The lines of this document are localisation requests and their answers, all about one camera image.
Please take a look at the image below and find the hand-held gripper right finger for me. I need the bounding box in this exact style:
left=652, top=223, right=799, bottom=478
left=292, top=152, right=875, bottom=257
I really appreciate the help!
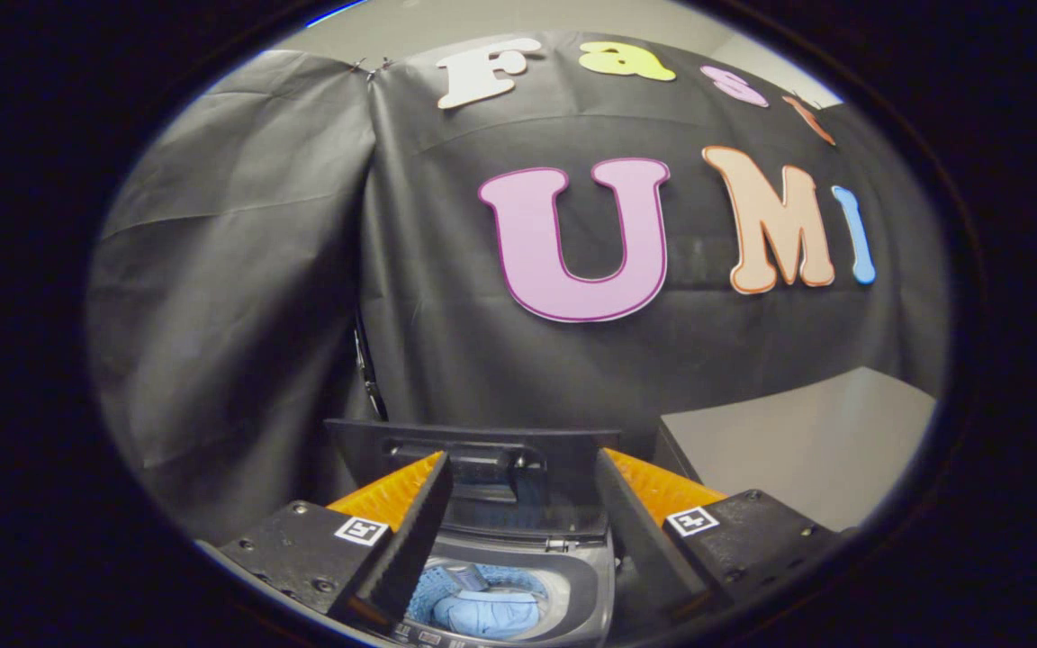
left=592, top=447, right=843, bottom=631

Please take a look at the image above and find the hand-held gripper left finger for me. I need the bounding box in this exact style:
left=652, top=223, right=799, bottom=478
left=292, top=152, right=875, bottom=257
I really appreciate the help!
left=217, top=450, right=454, bottom=631

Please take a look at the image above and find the light blue buttoned shirt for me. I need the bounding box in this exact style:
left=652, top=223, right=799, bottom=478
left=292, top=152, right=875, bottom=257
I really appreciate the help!
left=406, top=562, right=548, bottom=640

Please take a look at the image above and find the grey washing machine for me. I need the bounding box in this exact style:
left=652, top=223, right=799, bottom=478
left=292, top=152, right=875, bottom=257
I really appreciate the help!
left=325, top=418, right=663, bottom=648

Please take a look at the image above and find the metal backdrop pole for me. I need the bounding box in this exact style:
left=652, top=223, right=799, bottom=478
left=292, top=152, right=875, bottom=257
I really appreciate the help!
left=352, top=310, right=391, bottom=424

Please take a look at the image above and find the black backdrop cloth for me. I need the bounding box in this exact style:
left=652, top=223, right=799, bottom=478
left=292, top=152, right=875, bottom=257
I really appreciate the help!
left=86, top=31, right=950, bottom=541

